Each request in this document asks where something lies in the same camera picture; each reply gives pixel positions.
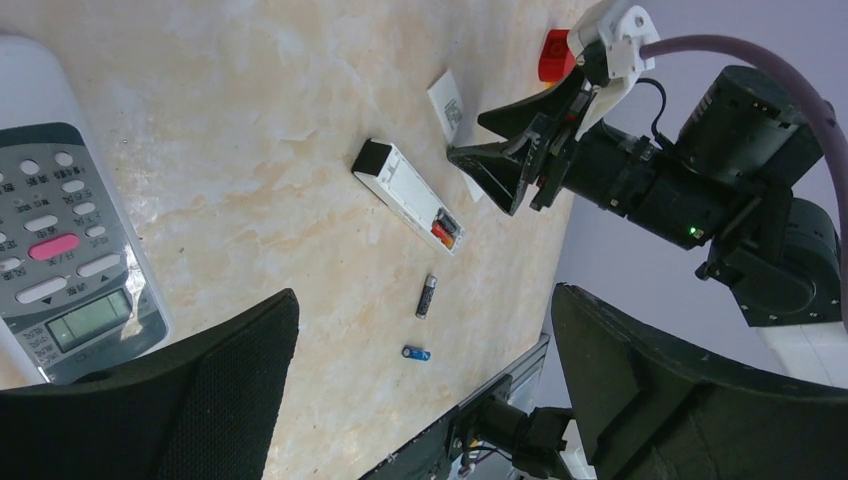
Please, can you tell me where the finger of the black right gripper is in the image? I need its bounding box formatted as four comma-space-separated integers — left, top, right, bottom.
477, 68, 586, 140
447, 134, 537, 216

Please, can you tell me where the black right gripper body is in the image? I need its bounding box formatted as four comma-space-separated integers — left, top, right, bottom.
530, 79, 611, 212

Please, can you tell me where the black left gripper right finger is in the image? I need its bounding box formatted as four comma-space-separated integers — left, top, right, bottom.
551, 283, 847, 479

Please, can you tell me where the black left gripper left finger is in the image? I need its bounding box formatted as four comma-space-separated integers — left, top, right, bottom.
1, 289, 300, 479

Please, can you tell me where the white remote battery cover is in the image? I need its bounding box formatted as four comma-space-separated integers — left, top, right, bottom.
427, 68, 486, 204

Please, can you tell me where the red AAA battery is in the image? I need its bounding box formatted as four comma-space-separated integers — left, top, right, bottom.
431, 221, 455, 250

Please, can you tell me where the black silver AAA battery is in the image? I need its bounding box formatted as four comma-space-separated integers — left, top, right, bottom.
415, 274, 438, 319

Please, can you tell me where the grey remote control with buttons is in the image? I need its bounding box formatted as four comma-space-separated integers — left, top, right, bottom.
1, 34, 173, 387

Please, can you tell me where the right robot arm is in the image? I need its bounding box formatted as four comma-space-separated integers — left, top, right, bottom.
447, 65, 847, 387

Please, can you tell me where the red oval toy block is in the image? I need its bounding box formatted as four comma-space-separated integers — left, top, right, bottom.
537, 29, 576, 87

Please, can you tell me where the blue AAA battery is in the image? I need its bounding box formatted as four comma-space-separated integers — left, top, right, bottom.
401, 345, 431, 362

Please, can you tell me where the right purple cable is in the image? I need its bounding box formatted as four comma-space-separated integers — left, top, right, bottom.
639, 34, 848, 333

